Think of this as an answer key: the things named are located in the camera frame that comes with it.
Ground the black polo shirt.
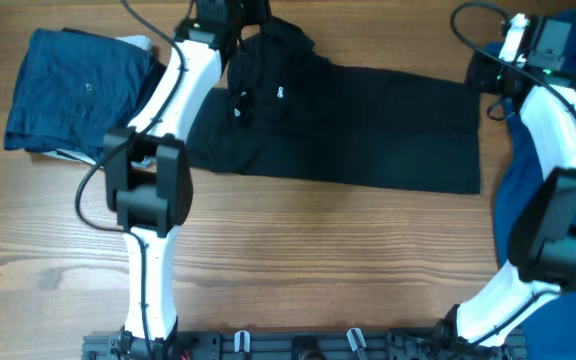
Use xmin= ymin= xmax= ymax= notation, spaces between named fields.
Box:
xmin=186 ymin=18 xmax=481 ymax=194

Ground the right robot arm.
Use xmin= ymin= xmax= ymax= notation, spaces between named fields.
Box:
xmin=453 ymin=14 xmax=576 ymax=349

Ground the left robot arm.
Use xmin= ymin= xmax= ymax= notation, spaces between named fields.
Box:
xmin=102 ymin=1 xmax=271 ymax=359

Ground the blue polo shirt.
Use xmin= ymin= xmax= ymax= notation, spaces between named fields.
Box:
xmin=493 ymin=10 xmax=576 ymax=360

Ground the folded navy blue garment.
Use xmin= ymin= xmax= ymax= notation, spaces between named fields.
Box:
xmin=3 ymin=29 xmax=166 ymax=161

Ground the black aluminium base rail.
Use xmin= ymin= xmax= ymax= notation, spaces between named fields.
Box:
xmin=81 ymin=327 xmax=527 ymax=360

